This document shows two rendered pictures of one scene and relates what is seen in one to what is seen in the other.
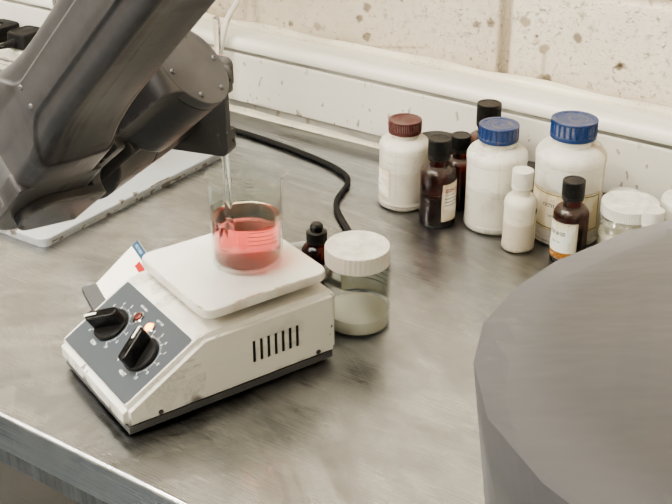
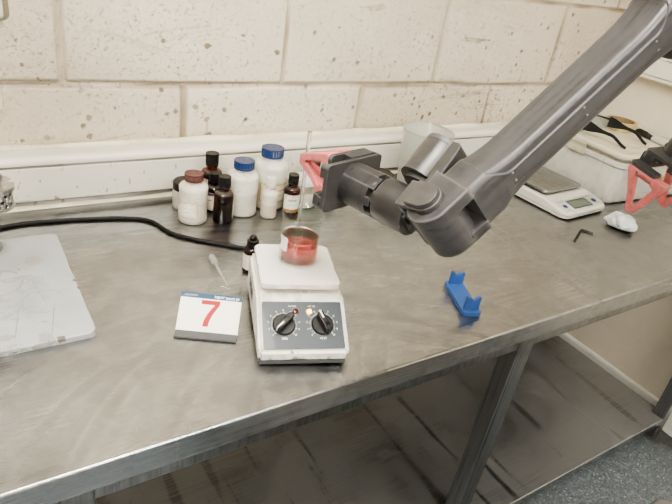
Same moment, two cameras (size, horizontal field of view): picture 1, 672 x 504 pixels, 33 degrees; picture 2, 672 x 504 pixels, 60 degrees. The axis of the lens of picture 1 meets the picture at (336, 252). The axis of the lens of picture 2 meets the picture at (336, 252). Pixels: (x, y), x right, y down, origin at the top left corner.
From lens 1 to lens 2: 0.98 m
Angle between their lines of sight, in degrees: 62
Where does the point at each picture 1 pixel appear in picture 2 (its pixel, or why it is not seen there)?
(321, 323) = not seen: hidden behind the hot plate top
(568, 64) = (220, 124)
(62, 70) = (544, 156)
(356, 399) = (356, 295)
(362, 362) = not seen: hidden behind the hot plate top
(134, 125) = not seen: hidden behind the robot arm
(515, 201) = (273, 193)
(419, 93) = (149, 160)
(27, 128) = (509, 192)
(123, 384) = (331, 341)
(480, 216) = (247, 208)
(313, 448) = (385, 318)
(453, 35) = (152, 122)
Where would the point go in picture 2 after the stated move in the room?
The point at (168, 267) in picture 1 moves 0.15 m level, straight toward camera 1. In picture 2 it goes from (285, 280) to (384, 306)
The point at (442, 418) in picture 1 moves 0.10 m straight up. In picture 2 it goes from (383, 283) to (394, 234)
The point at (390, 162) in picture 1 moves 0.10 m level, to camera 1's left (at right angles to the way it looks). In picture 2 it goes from (198, 198) to (165, 217)
